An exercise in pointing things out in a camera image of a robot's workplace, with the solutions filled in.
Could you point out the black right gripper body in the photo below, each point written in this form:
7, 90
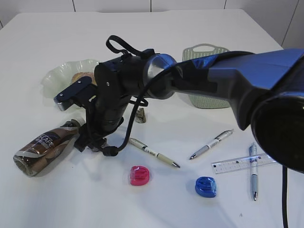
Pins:
117, 80

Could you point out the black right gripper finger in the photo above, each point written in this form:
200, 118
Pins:
109, 151
83, 140

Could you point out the sugared bread roll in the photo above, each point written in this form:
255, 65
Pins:
79, 75

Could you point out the grey paper ball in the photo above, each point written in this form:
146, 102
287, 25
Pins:
140, 116

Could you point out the pink paper ball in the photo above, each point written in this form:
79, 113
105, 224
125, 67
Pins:
96, 147

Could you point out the blue right robot arm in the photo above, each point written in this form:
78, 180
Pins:
265, 92

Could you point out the cream white ballpoint pen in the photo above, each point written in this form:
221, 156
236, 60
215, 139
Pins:
143, 147

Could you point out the pink pencil sharpener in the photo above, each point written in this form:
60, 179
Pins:
139, 175

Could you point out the green wavy glass plate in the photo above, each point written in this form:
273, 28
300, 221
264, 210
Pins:
60, 78

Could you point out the green plastic woven basket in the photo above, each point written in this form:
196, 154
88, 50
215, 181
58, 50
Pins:
204, 50

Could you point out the blue pencil sharpener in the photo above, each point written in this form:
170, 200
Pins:
206, 187

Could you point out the grey white ballpoint pen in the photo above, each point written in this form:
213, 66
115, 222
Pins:
208, 146

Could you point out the blue white ballpoint pen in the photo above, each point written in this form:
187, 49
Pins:
253, 171

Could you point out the brown Nescafe coffee bottle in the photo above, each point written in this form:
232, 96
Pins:
41, 151

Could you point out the clear plastic ruler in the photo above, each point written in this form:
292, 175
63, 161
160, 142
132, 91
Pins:
241, 163

